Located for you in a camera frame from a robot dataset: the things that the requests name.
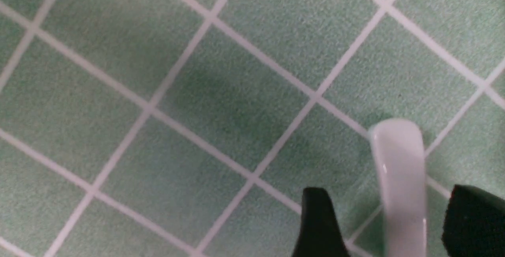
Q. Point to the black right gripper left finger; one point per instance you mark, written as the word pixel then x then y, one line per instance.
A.
pixel 319 234

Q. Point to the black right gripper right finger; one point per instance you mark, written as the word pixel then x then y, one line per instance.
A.
pixel 474 223

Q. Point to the pale blue ceramic spoon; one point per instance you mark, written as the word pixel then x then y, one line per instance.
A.
pixel 398 151

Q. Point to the green checkered tablecloth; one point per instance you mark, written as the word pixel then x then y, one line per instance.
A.
pixel 189 128

